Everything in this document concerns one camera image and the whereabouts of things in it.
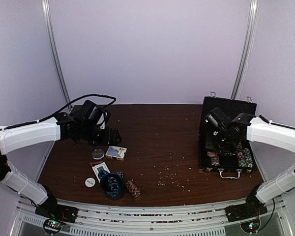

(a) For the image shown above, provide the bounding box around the aluminium frame post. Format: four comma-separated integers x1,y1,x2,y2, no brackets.
231,0,259,100
41,0,70,103

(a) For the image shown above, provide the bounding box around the clear acrylic dealer button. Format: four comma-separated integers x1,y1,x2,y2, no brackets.
91,148,105,160

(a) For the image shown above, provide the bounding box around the blue round blind button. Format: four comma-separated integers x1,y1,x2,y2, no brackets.
97,170,108,180

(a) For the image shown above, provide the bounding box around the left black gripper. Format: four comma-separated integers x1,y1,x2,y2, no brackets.
80,123,121,146

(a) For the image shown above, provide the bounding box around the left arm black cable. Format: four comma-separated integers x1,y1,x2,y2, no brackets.
0,93,117,130

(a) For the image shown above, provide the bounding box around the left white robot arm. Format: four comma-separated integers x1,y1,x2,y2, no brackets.
0,100,121,218

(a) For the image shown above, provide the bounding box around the dark blue printed cup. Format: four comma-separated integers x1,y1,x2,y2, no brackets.
100,173,124,201

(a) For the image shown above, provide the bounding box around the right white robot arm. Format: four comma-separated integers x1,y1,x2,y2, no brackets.
204,108,295,217

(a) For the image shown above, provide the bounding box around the right inner chip stack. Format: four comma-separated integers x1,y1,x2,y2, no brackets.
236,142,244,158

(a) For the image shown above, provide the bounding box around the white dealer button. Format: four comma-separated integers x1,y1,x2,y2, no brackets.
85,177,96,188

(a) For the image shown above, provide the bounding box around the left aluminium frame post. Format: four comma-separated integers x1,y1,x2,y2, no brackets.
41,0,70,103

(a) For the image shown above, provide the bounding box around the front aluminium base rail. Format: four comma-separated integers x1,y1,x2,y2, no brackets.
7,197,295,236

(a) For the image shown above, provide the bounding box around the right aluminium frame post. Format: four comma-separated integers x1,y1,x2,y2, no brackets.
231,0,259,100

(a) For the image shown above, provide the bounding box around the orange black chip stack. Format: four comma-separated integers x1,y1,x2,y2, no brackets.
125,180,141,198
207,151,220,166

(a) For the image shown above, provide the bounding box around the yellow blue card deck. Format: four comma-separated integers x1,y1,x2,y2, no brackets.
105,146,127,161

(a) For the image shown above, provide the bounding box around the white card deck box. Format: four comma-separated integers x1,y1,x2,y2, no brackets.
90,161,110,178

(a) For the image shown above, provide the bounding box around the black poker chip case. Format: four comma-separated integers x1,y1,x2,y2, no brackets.
198,92,258,178

